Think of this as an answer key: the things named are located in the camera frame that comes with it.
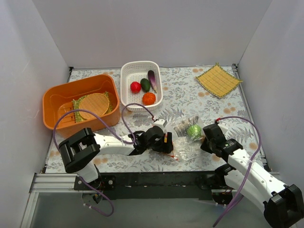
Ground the green yellow bamboo mat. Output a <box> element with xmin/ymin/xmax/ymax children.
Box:
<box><xmin>72</xmin><ymin>91</ymin><xmax>112</xmax><ymax>124</ymax></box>

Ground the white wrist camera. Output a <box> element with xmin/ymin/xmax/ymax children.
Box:
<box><xmin>215</xmin><ymin>119</ymin><xmax>229</xmax><ymax>134</ymax></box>
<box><xmin>152</xmin><ymin>119</ymin><xmax>167</xmax><ymax>131</ymax></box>

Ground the white perforated plastic basket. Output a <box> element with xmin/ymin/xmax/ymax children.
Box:
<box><xmin>120</xmin><ymin>61</ymin><xmax>163</xmax><ymax>111</ymax></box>

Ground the yellow woven mat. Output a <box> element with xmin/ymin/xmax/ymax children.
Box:
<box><xmin>196</xmin><ymin>63</ymin><xmax>242</xmax><ymax>98</ymax></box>

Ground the orange fake tangerine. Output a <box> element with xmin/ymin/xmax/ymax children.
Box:
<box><xmin>142</xmin><ymin>92</ymin><xmax>156</xmax><ymax>105</ymax></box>

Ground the dark green fake avocado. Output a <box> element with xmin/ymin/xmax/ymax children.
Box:
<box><xmin>140</xmin><ymin>78</ymin><xmax>151</xmax><ymax>93</ymax></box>

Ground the orange plastic tub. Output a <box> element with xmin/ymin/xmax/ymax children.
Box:
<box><xmin>42</xmin><ymin>74</ymin><xmax>120</xmax><ymax>138</ymax></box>

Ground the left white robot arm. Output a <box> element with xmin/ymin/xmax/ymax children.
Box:
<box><xmin>59</xmin><ymin>126</ymin><xmax>173</xmax><ymax>190</ymax></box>

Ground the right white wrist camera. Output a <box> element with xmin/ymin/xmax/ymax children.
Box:
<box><xmin>215</xmin><ymin>119</ymin><xmax>229</xmax><ymax>134</ymax></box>

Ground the red fake tomato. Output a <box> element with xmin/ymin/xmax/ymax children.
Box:
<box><xmin>130</xmin><ymin>82</ymin><xmax>141</xmax><ymax>94</ymax></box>

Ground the purple fake eggplant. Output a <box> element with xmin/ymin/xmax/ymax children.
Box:
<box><xmin>147</xmin><ymin>70</ymin><xmax>157</xmax><ymax>93</ymax></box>

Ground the clear zip top bag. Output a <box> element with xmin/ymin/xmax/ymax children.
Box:
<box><xmin>166</xmin><ymin>115</ymin><xmax>205</xmax><ymax>161</ymax></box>

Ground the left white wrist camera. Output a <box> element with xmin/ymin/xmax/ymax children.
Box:
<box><xmin>152</xmin><ymin>119</ymin><xmax>167</xmax><ymax>131</ymax></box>

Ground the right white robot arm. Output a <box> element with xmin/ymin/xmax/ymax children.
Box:
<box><xmin>201</xmin><ymin>123</ymin><xmax>304</xmax><ymax>228</ymax></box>

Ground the aluminium frame rail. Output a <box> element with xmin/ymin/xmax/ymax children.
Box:
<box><xmin>31</xmin><ymin>171</ymin><xmax>226</xmax><ymax>191</ymax></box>

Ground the round orange woven tray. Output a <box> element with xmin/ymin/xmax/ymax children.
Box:
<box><xmin>79</xmin><ymin>93</ymin><xmax>110</xmax><ymax>116</ymax></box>

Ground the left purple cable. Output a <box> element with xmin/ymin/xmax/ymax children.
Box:
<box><xmin>52</xmin><ymin>103</ymin><xmax>157</xmax><ymax>217</ymax></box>

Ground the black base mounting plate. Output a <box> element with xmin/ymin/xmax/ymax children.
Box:
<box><xmin>73</xmin><ymin>171</ymin><xmax>235</xmax><ymax>200</ymax></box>

